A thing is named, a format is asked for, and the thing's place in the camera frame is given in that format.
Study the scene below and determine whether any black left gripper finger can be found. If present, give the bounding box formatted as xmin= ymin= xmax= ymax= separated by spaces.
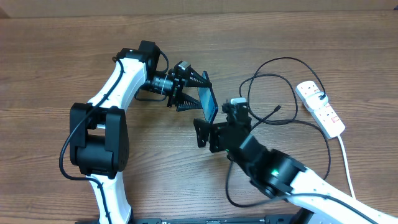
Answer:
xmin=185 ymin=68 xmax=212 ymax=88
xmin=176 ymin=93 xmax=202 ymax=112

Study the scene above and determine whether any Samsung Galaxy smartphone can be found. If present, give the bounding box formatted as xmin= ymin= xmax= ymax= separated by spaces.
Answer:
xmin=198 ymin=87 xmax=218 ymax=124

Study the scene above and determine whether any black USB charging cable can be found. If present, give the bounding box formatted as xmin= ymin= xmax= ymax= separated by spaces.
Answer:
xmin=225 ymin=57 xmax=331 ymax=208

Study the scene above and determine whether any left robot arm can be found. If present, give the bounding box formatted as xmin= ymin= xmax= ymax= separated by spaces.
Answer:
xmin=59 ymin=40 xmax=218 ymax=223

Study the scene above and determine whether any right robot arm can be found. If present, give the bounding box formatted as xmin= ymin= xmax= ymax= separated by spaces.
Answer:
xmin=193 ymin=103 xmax=397 ymax=223

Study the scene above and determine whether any white charger adapter plug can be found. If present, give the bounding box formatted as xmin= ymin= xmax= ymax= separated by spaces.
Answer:
xmin=304 ymin=91 xmax=328 ymax=112

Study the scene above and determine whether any white power strip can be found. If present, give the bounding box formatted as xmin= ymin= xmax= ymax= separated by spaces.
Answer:
xmin=295 ymin=81 xmax=345 ymax=139

